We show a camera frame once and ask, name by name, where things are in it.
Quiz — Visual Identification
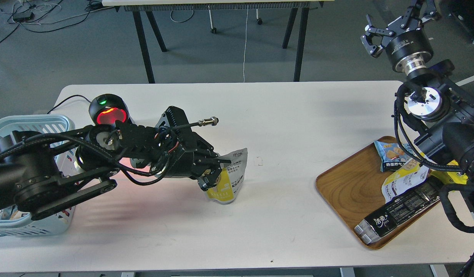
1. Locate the background black leg table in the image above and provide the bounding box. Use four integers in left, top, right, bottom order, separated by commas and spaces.
101, 0, 324, 84

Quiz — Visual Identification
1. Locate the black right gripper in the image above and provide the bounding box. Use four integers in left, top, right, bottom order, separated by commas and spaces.
361, 0, 441, 73

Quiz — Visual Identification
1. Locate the white hanging cable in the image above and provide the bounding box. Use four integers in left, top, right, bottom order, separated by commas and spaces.
243, 8, 249, 83

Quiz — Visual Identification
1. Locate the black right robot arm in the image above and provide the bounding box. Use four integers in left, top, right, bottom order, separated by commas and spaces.
361, 0, 474, 234

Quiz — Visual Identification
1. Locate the wooden tray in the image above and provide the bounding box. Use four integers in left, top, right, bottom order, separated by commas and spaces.
316, 143, 439, 250

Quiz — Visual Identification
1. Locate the black barcode scanner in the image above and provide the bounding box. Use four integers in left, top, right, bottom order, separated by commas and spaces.
88, 93, 134, 126

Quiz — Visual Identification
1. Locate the black long snack package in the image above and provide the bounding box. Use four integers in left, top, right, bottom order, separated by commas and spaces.
353, 176, 443, 244

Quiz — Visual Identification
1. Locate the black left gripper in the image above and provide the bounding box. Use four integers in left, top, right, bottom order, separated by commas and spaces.
160, 131, 232, 191

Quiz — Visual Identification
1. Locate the light blue plastic basket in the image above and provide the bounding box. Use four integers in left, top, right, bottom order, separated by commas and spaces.
0, 114, 76, 237

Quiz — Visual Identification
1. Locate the yellow white snack pouch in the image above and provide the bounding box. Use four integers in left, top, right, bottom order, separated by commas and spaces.
205, 148, 248, 205

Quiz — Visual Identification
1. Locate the yellow white snack bag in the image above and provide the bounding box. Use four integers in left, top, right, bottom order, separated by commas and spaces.
381, 158, 431, 203

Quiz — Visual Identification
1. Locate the blue snack packet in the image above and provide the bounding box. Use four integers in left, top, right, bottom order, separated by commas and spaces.
374, 140, 413, 172

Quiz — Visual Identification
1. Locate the yellow cartoon snack packet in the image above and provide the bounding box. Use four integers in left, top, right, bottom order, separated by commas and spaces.
430, 170, 468, 185

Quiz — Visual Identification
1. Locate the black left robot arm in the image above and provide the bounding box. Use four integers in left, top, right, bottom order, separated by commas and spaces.
0, 106, 231, 220

